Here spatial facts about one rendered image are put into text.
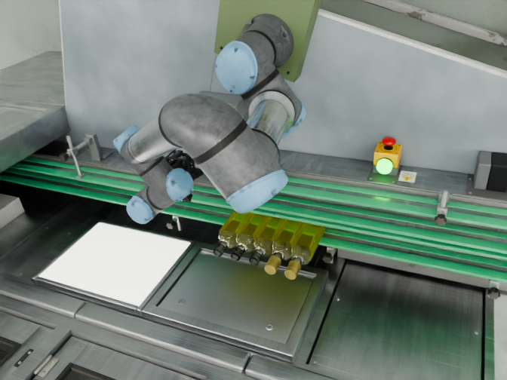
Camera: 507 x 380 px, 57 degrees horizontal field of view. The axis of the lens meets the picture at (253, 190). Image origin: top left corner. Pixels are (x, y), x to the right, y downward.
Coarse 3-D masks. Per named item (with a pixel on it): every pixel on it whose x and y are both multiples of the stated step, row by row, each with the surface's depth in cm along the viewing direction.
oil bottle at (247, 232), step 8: (256, 216) 145; (264, 216) 145; (248, 224) 142; (256, 224) 142; (240, 232) 139; (248, 232) 139; (256, 232) 139; (240, 240) 137; (248, 240) 136; (248, 248) 137
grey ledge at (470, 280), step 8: (344, 256) 152; (352, 256) 150; (360, 256) 149; (368, 256) 148; (376, 256) 147; (376, 264) 148; (384, 264) 147; (392, 264) 146; (400, 264) 145; (408, 264) 143; (416, 272) 144; (424, 272) 143; (432, 272) 141; (440, 272) 140; (448, 272) 139; (456, 280) 140; (464, 280) 138; (472, 280) 137; (480, 280) 136; (488, 288) 137; (504, 288) 134
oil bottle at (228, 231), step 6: (234, 216) 146; (240, 216) 146; (246, 216) 146; (228, 222) 144; (234, 222) 143; (240, 222) 143; (222, 228) 141; (228, 228) 141; (234, 228) 141; (222, 234) 139; (228, 234) 139; (234, 234) 139; (228, 240) 139; (234, 240) 139; (234, 246) 140
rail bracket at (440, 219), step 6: (438, 192) 127; (444, 192) 117; (438, 198) 126; (444, 198) 118; (438, 204) 121; (444, 204) 119; (438, 210) 120; (444, 210) 119; (438, 216) 116; (444, 216) 116; (438, 222) 117; (444, 222) 116
